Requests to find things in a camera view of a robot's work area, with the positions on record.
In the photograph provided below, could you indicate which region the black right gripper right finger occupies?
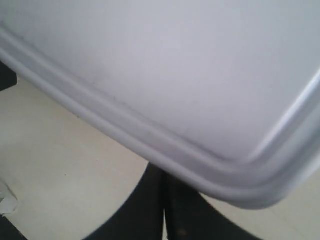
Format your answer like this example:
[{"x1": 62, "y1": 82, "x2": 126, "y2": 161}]
[{"x1": 163, "y1": 173, "x2": 250, "y2": 240}]

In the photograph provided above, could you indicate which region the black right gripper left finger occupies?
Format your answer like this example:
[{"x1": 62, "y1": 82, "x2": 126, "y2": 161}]
[{"x1": 86, "y1": 163, "x2": 164, "y2": 240}]

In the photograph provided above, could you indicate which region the white lidded plastic container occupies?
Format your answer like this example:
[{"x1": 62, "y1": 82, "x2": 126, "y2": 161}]
[{"x1": 0, "y1": 0, "x2": 320, "y2": 209}]

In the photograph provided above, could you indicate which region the white paper scrap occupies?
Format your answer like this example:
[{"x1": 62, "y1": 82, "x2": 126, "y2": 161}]
[{"x1": 0, "y1": 182, "x2": 19, "y2": 216}]

